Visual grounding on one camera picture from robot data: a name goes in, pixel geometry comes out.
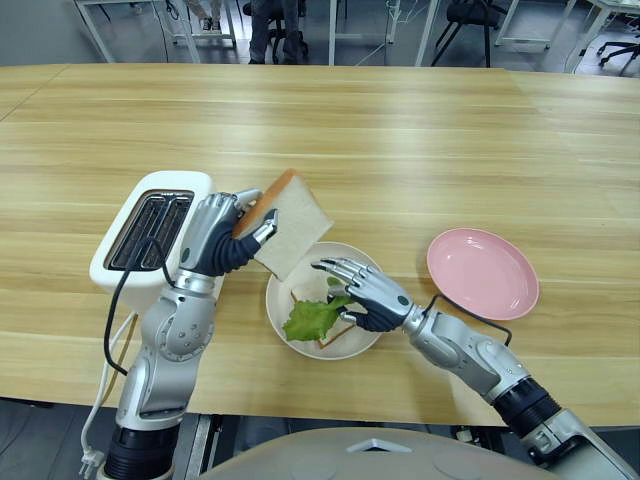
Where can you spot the green lettuce leaf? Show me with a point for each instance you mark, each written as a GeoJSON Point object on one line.
{"type": "Point", "coordinates": [312, 317]}

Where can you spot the black office chair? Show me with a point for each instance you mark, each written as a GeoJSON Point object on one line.
{"type": "Point", "coordinates": [620, 50]}
{"type": "Point", "coordinates": [470, 25]}

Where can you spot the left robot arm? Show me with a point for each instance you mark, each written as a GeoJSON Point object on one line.
{"type": "Point", "coordinates": [160, 360]}

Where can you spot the cream toaster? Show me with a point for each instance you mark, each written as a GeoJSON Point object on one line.
{"type": "Point", "coordinates": [150, 225]}

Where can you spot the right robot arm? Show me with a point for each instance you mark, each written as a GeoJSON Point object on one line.
{"type": "Point", "coordinates": [505, 380]}

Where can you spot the cream plate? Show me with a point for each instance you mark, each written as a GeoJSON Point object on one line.
{"type": "Point", "coordinates": [350, 345]}

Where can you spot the robot body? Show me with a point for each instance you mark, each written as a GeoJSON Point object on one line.
{"type": "Point", "coordinates": [372, 455]}

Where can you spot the pink plate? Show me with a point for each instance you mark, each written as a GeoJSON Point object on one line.
{"type": "Point", "coordinates": [482, 272]}

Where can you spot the person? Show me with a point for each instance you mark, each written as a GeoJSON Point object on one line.
{"type": "Point", "coordinates": [210, 15]}
{"type": "Point", "coordinates": [272, 30]}

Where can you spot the bread slice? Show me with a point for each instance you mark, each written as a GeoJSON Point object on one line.
{"type": "Point", "coordinates": [290, 225]}
{"type": "Point", "coordinates": [315, 295]}

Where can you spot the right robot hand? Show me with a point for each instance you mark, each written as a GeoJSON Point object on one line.
{"type": "Point", "coordinates": [380, 295]}

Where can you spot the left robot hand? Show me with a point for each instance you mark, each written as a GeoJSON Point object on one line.
{"type": "Point", "coordinates": [212, 240]}

